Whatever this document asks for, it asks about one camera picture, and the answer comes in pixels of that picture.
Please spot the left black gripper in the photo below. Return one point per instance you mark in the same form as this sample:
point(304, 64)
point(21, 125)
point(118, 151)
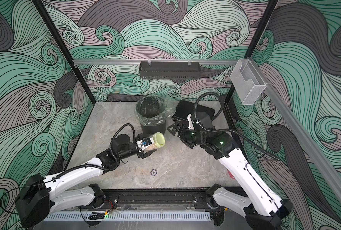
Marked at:
point(140, 136)

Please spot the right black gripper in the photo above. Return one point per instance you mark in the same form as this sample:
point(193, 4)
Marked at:
point(182, 135)

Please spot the clear oatmeal jar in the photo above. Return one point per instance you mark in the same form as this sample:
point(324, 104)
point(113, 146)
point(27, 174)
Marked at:
point(152, 147)

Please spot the light green jar lid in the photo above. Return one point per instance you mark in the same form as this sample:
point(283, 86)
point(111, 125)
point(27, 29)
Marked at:
point(159, 140)

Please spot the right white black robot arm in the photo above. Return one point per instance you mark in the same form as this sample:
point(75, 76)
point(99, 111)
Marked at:
point(262, 208)

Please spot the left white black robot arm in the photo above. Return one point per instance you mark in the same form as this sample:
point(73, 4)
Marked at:
point(41, 196)

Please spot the black flat tray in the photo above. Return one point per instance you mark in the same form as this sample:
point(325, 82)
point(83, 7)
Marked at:
point(184, 108)

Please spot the black trash bin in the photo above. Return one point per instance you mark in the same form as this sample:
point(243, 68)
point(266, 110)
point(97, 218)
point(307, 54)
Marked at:
point(153, 129)

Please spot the clear green bin liner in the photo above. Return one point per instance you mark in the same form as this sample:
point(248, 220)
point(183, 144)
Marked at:
point(154, 110)

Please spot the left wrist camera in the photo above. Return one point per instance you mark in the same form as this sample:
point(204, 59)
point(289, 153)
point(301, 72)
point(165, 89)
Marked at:
point(144, 143)

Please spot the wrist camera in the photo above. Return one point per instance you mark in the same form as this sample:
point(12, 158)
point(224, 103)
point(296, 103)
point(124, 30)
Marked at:
point(144, 143)
point(190, 122)

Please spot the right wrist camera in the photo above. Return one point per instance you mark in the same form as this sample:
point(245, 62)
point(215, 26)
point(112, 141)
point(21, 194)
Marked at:
point(190, 122)

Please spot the black wall shelf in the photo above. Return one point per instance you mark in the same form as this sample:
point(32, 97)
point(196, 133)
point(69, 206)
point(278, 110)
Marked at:
point(169, 71)

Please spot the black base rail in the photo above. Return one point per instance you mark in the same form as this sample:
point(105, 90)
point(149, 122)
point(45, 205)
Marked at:
point(193, 197)

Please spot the clear mesh wall holder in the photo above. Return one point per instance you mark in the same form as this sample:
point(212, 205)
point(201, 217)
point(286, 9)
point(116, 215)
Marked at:
point(247, 80)

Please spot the aluminium back wall rail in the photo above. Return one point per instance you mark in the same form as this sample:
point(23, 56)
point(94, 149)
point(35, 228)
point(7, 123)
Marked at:
point(91, 61)

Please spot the aluminium wall rail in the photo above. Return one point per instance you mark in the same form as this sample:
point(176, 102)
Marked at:
point(311, 106)
point(91, 61)

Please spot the white slotted cable duct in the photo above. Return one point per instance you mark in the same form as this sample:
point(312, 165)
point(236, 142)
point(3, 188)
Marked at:
point(133, 216)

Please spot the aluminium right wall rail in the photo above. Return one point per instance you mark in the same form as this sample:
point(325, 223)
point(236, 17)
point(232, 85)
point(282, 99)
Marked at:
point(311, 106)

